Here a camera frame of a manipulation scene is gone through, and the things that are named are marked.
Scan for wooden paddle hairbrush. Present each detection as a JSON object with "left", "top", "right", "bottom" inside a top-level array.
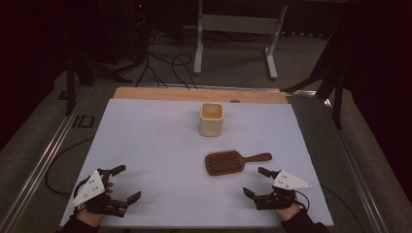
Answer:
[{"left": 204, "top": 149, "right": 273, "bottom": 177}]

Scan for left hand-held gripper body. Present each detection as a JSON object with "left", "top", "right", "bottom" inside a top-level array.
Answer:
[{"left": 70, "top": 168, "right": 129, "bottom": 218}]

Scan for black stand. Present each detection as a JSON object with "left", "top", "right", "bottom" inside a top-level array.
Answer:
[
  {"left": 63, "top": 48, "right": 134, "bottom": 117},
  {"left": 280, "top": 32, "right": 347, "bottom": 130}
]

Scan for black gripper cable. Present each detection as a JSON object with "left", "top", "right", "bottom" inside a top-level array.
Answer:
[{"left": 292, "top": 189, "right": 311, "bottom": 212}]

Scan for black floor cables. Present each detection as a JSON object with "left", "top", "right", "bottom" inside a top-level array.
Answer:
[{"left": 135, "top": 30, "right": 199, "bottom": 90}]

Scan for black floor cable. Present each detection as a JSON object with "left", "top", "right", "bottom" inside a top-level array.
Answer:
[
  {"left": 44, "top": 137, "right": 95, "bottom": 197},
  {"left": 320, "top": 183, "right": 367, "bottom": 233}
]

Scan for aluminium rail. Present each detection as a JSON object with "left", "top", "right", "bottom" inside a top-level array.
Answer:
[
  {"left": 93, "top": 81, "right": 318, "bottom": 97},
  {"left": 322, "top": 96, "right": 392, "bottom": 233},
  {"left": 0, "top": 86, "right": 90, "bottom": 233}
]

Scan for cream square container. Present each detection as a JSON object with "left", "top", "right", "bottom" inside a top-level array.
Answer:
[{"left": 197, "top": 102, "right": 225, "bottom": 138}]

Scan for white metal stand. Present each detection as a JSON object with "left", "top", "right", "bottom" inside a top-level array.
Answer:
[{"left": 192, "top": 0, "right": 289, "bottom": 82}]

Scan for person's left hand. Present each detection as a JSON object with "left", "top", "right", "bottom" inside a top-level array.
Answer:
[{"left": 75, "top": 181, "right": 116, "bottom": 227}]

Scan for person's right hand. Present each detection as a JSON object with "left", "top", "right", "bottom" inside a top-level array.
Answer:
[{"left": 275, "top": 197, "right": 303, "bottom": 223}]

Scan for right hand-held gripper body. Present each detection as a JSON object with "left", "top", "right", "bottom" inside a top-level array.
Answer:
[{"left": 253, "top": 169, "right": 314, "bottom": 212}]

